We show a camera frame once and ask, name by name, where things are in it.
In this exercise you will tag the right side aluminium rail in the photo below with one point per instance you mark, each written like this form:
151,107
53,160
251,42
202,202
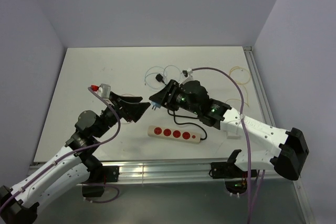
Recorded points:
260,91

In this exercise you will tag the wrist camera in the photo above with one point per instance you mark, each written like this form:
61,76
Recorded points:
187,76
102,91

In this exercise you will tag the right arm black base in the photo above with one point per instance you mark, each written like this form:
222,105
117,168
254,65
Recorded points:
237,184

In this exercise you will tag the aluminium mounting rail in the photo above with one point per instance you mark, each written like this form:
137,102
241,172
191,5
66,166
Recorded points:
131,172

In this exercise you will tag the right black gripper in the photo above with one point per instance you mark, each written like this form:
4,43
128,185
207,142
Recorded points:
173,87

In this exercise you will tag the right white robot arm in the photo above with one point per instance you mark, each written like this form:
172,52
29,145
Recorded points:
283,151

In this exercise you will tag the beige power strip red sockets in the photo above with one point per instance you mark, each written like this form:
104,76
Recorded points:
174,134

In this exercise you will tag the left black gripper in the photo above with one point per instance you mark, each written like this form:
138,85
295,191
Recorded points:
131,111

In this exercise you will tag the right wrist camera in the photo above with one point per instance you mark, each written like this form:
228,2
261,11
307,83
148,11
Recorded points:
187,76

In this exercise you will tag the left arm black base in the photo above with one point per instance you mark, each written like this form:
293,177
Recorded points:
100,177

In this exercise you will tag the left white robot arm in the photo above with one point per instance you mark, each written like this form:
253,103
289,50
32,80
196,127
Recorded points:
20,203

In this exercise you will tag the white charger adapter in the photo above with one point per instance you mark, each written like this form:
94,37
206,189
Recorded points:
232,136

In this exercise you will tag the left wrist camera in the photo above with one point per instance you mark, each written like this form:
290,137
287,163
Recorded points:
102,91

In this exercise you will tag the blue charger plug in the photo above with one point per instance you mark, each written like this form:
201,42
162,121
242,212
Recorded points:
155,106

